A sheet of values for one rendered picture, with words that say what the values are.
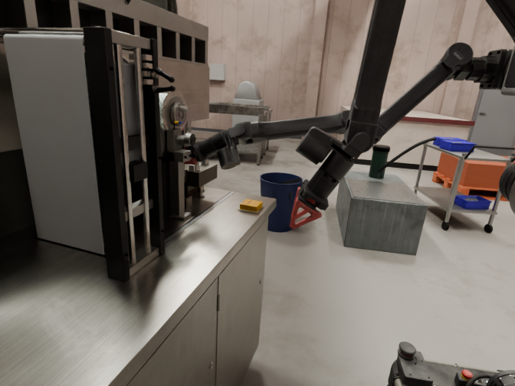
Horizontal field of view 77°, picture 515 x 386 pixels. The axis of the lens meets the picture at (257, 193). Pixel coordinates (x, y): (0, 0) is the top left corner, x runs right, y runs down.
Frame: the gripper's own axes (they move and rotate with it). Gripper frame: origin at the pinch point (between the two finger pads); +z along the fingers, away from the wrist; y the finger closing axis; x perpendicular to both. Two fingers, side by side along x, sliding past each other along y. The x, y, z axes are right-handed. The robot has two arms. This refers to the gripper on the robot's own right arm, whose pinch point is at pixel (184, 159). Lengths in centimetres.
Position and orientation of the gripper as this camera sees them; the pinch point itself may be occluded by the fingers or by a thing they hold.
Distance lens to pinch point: 122.0
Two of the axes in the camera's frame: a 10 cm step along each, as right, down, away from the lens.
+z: -8.5, 3.5, 4.0
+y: 3.1, -2.8, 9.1
